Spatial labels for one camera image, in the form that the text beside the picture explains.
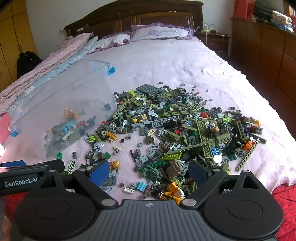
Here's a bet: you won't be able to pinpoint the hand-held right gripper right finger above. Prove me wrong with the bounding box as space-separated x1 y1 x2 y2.
179 159 270 208

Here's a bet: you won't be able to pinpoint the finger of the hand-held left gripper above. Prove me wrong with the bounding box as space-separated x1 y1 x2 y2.
30 159 65 174
0 160 26 168

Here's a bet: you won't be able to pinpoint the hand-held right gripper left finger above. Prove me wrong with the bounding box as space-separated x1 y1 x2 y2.
29 159 119 208

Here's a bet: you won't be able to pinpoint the small heap of toy bricks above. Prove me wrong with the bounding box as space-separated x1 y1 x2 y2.
44 104 111 158

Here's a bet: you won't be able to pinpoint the large pile of toy bricks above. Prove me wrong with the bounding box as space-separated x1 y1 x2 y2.
57 81 267 202

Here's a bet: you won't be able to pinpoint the clear plastic storage bin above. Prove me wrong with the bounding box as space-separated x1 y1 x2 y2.
10 60 118 160

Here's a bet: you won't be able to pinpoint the pink cardboard box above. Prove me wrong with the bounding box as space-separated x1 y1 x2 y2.
0 113 15 144

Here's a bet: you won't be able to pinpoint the red blanket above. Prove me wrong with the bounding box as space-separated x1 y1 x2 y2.
5 183 296 241

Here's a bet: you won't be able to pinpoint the black backpack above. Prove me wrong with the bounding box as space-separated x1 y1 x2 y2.
17 51 43 79

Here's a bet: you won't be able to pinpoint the pink striped quilt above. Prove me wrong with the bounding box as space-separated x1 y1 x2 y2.
0 32 94 107

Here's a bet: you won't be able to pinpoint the blue floral quilt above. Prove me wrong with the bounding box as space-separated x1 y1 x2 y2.
7 36 99 116

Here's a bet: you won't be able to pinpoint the wooden nightstand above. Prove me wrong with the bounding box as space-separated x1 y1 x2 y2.
195 31 232 58

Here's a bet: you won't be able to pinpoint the yellow wooden wardrobe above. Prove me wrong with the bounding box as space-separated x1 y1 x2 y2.
0 2 38 93

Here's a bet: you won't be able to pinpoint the brown wooden dresser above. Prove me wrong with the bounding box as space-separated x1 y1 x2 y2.
231 17 296 121

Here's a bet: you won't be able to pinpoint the white pillow purple frill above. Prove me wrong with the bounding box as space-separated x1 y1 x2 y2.
88 32 132 55
129 22 195 43

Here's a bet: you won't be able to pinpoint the dark wooden bed headboard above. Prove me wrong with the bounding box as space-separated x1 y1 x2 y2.
63 0 205 39

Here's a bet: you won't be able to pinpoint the red bag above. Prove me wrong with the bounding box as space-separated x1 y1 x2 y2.
233 0 255 20

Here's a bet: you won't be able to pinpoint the pile of folded clothes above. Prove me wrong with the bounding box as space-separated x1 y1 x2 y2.
251 0 296 34

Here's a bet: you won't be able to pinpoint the white chargers with cables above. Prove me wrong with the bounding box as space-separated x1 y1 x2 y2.
196 22 223 34

